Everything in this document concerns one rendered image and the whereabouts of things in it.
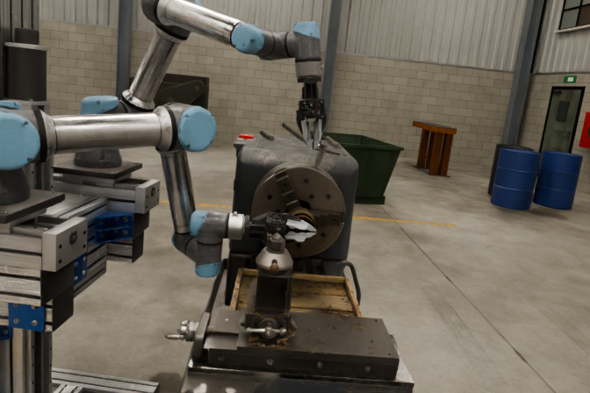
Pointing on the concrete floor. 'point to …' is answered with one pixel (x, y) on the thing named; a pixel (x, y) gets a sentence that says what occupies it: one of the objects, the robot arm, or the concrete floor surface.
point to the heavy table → (435, 147)
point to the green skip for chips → (369, 164)
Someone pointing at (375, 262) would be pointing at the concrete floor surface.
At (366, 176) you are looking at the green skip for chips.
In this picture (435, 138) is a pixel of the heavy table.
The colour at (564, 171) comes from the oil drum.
